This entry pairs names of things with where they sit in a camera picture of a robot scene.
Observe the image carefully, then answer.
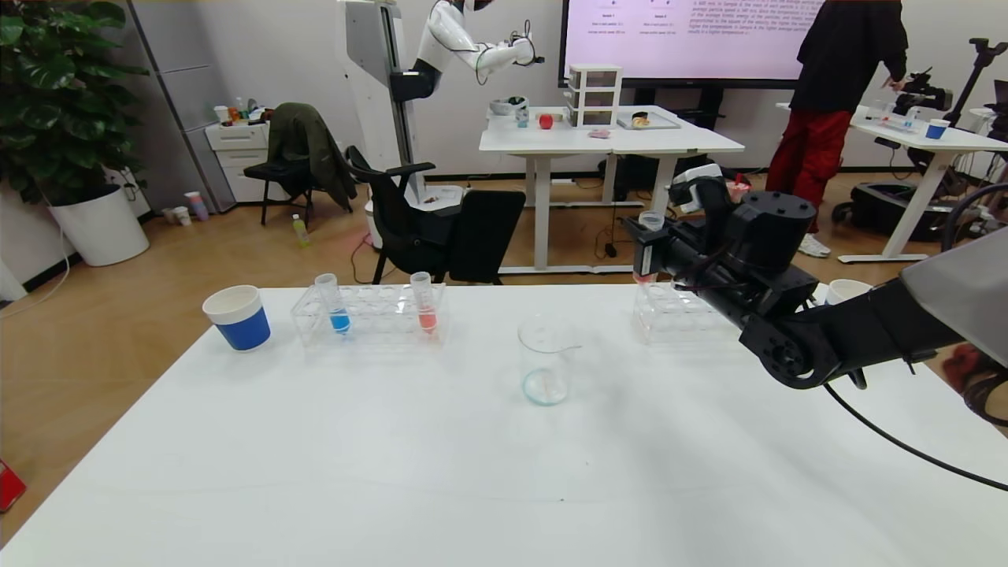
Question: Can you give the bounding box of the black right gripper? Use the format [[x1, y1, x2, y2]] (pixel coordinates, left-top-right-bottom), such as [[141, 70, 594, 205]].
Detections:
[[621, 216, 710, 277]]

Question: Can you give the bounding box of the test tube with red pigment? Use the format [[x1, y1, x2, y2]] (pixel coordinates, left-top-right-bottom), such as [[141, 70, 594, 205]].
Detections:
[[409, 272, 439, 336], [632, 210, 667, 286]]

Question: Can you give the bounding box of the test tube with blue pigment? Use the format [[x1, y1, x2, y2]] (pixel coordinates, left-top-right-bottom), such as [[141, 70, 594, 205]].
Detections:
[[314, 273, 352, 337]]

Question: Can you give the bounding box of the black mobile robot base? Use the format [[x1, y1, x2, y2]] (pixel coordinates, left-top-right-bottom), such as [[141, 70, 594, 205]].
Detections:
[[832, 181, 985, 245]]

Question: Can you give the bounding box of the clear acrylic test tube rack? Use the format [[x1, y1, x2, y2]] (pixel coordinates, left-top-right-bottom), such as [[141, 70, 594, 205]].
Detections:
[[632, 277, 745, 345], [291, 283, 448, 349]]

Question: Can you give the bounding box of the clear glass beaker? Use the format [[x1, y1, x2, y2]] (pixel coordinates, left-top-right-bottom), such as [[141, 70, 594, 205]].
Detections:
[[517, 315, 583, 407]]

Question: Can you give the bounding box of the white height adjustable desk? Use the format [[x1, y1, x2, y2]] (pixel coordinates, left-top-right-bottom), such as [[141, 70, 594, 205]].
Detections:
[[479, 106, 746, 275], [776, 102, 1008, 264]]

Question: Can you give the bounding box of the grey tray with food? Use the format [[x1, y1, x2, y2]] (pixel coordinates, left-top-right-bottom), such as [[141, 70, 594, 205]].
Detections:
[[617, 112, 680, 132]]

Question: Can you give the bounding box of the white mini drawer organizer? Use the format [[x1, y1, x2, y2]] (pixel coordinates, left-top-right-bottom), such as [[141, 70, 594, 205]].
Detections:
[[567, 65, 624, 129]]

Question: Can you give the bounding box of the black padded chair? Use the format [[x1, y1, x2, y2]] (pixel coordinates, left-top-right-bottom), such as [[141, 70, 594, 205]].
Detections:
[[449, 189, 527, 286]]

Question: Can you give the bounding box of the black display stand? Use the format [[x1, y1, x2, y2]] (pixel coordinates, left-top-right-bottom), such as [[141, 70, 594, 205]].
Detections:
[[602, 87, 749, 204]]

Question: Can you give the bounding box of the blue and white paper cup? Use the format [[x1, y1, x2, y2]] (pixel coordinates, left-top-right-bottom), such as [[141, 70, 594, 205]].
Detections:
[[202, 285, 272, 352], [825, 279, 873, 306]]

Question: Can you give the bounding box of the black office chair with armrests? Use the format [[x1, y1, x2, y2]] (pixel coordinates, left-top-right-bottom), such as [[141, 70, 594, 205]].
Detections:
[[345, 146, 473, 286]]

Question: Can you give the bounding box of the white humanoid robot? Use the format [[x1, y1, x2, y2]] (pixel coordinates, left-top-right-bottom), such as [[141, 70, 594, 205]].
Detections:
[[391, 0, 546, 103]]

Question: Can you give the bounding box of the person in red trousers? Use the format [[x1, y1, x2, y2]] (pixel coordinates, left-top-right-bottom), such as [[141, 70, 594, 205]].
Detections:
[[766, 0, 909, 259]]

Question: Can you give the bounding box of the white grey robot column stand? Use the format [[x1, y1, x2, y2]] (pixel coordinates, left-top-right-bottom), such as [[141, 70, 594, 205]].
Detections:
[[339, 0, 465, 251]]

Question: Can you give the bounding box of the dark green jacket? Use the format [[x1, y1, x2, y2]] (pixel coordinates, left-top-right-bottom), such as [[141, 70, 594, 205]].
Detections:
[[268, 102, 359, 213]]

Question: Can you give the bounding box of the black folding chair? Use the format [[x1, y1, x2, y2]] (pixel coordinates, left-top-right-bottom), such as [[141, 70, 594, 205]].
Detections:
[[243, 157, 316, 229]]

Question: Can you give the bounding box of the black tripod stand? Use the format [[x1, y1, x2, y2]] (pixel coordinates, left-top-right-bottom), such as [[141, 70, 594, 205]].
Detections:
[[945, 38, 1008, 131]]

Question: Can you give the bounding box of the white drawer cabinet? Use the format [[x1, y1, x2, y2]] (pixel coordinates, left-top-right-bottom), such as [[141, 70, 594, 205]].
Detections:
[[206, 120, 288, 204]]

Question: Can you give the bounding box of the tall grey metal cabinet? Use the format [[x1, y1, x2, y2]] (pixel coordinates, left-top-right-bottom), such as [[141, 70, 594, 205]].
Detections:
[[126, 0, 237, 215]]

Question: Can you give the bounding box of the white plant pot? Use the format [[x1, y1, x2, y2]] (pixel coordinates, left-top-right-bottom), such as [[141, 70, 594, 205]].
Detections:
[[49, 186, 151, 268]]

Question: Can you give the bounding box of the large green leafy plant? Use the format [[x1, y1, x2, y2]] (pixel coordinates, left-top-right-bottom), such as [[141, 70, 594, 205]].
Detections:
[[0, 0, 150, 207]]

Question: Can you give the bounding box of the red box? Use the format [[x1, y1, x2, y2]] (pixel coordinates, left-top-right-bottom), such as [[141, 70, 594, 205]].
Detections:
[[0, 460, 28, 515]]

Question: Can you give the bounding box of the white grey right wrist camera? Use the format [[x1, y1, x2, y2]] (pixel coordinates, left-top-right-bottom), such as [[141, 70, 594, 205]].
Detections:
[[669, 164, 725, 215]]

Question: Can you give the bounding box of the large wall display screen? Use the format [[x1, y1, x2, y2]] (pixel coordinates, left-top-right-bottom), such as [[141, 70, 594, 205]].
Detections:
[[558, 0, 828, 89]]

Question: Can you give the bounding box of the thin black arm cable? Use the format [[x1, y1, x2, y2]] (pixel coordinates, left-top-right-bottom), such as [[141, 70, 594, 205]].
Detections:
[[823, 380, 1008, 493]]

